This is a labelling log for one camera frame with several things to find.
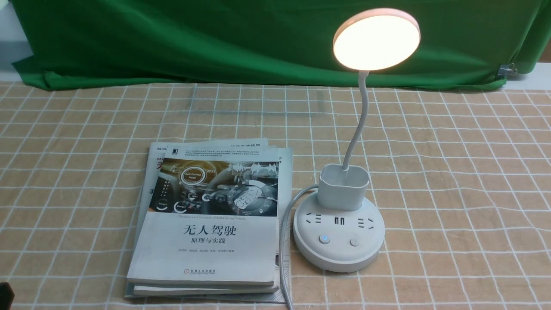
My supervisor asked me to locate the beige checkered tablecloth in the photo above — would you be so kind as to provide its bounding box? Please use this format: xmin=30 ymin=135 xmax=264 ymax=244
xmin=0 ymin=82 xmax=551 ymax=310

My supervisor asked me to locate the white lamp power cable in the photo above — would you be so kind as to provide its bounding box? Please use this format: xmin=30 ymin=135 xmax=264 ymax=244
xmin=279 ymin=184 xmax=319 ymax=310

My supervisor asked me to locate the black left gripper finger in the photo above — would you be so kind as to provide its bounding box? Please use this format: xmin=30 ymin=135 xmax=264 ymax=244
xmin=0 ymin=282 xmax=15 ymax=310

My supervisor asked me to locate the green backdrop cloth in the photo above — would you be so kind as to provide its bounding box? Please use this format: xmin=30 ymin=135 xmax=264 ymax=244
xmin=10 ymin=0 xmax=550 ymax=91

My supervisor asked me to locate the white desk lamp with socket base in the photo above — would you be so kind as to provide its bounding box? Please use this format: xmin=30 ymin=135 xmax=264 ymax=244
xmin=293 ymin=8 xmax=421 ymax=273

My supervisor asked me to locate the self-driving book top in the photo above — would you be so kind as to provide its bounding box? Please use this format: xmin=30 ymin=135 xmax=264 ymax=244
xmin=127 ymin=143 xmax=280 ymax=286

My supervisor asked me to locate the metal binder clip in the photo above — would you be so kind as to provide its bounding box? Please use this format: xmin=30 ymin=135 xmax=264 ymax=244
xmin=496 ymin=63 xmax=517 ymax=79

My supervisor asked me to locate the bottom white magazine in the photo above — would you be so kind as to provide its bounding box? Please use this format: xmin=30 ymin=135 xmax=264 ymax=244
xmin=124 ymin=138 xmax=293 ymax=304

